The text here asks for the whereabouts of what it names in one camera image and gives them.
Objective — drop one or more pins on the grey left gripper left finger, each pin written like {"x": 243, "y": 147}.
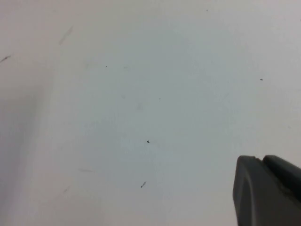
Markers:
{"x": 256, "y": 195}

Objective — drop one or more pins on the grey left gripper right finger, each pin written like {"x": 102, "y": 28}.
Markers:
{"x": 282, "y": 167}

